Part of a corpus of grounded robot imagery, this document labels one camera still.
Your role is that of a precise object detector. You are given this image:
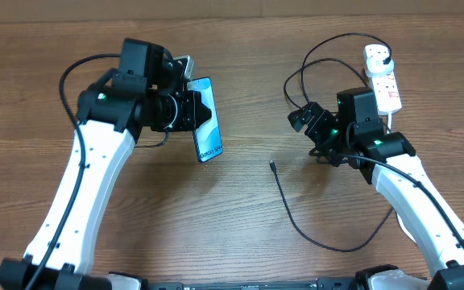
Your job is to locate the blue screen Galaxy smartphone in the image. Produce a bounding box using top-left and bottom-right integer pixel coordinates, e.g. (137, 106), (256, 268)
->
(187, 77), (223, 163)

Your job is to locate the white power strip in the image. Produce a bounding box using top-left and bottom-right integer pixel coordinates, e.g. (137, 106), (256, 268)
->
(363, 44), (402, 115)

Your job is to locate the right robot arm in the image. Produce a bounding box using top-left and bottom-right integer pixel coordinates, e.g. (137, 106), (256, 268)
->
(288, 87), (464, 289)

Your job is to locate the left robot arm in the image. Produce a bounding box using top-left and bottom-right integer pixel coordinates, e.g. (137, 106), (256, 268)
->
(0, 39), (222, 289)

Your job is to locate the black USB charging cable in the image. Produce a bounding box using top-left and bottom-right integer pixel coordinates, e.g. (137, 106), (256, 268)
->
(268, 32), (396, 254)

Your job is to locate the white power strip cord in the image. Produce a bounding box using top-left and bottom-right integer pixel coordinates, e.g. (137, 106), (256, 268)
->
(387, 112), (418, 245)

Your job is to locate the white charger plug adapter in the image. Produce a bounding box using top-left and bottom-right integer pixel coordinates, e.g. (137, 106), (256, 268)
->
(365, 56), (394, 78)

